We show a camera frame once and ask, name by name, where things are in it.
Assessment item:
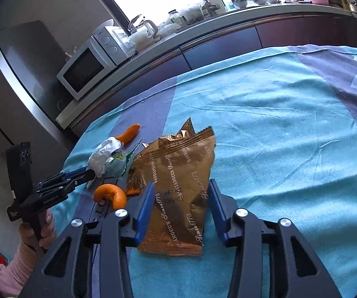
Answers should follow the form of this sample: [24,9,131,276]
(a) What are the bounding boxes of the white soap bottle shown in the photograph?
[204,0,227,15]

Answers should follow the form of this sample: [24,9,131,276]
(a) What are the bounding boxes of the long orange peel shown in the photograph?
[116,124,141,143]

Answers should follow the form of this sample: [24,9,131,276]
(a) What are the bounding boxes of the clear bag of brown food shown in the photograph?
[181,3,205,22]

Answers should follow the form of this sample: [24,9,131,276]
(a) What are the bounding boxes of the glass kettle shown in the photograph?
[128,15,159,38]

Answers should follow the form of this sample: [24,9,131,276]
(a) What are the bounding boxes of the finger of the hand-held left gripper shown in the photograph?
[39,167,89,187]
[43,171,97,196]

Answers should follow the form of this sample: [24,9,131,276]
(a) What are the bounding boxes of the white plastic bag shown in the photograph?
[158,22,182,35]

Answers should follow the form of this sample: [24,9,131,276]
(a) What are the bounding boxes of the curled orange peel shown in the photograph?
[94,185,127,210]

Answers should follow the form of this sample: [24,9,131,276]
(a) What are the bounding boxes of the person's left hand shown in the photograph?
[19,209,56,250]

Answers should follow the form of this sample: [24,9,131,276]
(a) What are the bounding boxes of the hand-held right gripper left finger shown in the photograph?
[19,182,156,298]

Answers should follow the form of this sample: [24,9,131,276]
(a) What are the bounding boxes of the large gold snack bag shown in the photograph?
[135,116,216,257]

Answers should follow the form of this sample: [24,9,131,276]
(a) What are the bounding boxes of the stacked clear plastic containers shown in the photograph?
[129,29,160,52]

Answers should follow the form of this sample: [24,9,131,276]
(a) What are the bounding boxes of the person's left forearm pink sleeve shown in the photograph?
[0,240,44,297]

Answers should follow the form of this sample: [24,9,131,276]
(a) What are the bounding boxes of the brown kitchen counter cabinet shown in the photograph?
[56,1,357,137]

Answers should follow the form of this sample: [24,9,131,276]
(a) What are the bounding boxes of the white green-print plastic wrapper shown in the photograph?
[87,137,136,179]

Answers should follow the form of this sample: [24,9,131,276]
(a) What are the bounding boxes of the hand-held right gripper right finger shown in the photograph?
[209,178,343,298]

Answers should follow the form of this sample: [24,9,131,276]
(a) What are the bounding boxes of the teal and grey printed blanket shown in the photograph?
[53,45,357,298]

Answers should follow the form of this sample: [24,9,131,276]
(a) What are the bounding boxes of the white microwave oven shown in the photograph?
[57,26,132,101]

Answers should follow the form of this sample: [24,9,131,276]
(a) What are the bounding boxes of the grey refrigerator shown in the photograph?
[0,20,80,156]

